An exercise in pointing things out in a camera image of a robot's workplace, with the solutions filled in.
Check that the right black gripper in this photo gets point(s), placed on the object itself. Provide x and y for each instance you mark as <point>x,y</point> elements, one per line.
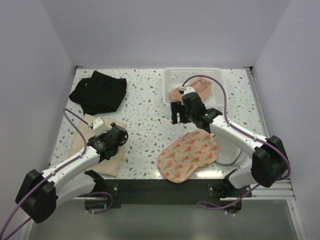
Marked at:
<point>176,107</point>

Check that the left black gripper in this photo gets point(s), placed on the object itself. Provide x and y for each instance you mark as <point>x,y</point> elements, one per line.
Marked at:
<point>119,135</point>

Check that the black garment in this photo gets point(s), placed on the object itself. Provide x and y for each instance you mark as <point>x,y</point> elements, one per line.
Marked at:
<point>99,94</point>

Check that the tulip print mesh laundry bag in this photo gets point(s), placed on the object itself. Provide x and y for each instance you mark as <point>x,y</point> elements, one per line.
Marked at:
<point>197,149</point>

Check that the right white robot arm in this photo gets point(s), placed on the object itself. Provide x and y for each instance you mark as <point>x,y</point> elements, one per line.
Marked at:
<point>269,161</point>

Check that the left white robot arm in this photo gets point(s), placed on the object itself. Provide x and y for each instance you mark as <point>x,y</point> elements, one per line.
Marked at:
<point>41,192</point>

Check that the pink beige bra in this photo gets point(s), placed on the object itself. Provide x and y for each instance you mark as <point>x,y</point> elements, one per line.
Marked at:
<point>201,85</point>

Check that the round white mesh laundry bag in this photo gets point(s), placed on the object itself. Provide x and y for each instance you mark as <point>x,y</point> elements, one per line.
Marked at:
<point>229,154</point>

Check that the beige folded garment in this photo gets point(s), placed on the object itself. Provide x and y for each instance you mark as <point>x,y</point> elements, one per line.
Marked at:
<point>106,167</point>

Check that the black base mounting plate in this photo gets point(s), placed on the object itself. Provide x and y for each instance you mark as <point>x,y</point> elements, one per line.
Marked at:
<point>212,194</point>

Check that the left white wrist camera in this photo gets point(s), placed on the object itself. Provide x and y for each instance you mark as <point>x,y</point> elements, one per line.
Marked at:
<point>100,124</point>

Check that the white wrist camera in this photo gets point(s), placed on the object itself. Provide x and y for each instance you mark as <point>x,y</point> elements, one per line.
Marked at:
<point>100,124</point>
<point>183,90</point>

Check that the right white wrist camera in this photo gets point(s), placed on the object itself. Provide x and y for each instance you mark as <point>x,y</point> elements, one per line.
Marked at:
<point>183,90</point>

